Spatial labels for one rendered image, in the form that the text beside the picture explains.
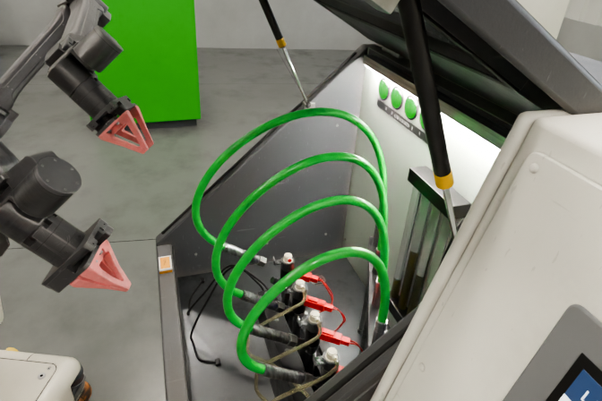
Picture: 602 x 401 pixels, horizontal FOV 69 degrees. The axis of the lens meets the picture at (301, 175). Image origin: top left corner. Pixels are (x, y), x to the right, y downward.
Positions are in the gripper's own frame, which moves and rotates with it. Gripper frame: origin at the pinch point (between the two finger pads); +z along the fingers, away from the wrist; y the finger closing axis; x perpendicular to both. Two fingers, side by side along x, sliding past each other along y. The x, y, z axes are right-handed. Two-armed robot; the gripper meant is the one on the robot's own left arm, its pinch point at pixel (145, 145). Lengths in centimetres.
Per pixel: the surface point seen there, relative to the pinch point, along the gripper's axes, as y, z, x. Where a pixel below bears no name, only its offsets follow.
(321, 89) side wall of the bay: 24.5, 19.2, -33.1
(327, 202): -24.5, 23.3, -19.7
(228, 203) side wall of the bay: 26.5, 25.0, 4.2
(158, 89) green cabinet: 324, -28, 53
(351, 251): -31.2, 28.2, -18.1
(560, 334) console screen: -56, 32, -29
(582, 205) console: -54, 26, -37
